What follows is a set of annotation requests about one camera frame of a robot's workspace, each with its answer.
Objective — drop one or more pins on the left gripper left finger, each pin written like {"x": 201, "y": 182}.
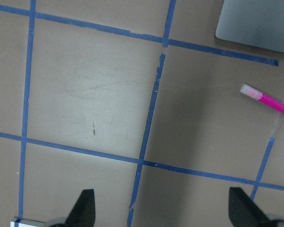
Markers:
{"x": 83, "y": 213}

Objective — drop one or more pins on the silver closed laptop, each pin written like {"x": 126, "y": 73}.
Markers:
{"x": 258, "y": 23}

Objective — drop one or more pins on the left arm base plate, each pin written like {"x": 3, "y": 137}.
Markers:
{"x": 25, "y": 223}

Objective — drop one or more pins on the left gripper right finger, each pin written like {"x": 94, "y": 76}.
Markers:
{"x": 242, "y": 211}

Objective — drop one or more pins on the pink marker pen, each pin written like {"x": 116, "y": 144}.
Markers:
{"x": 263, "y": 98}

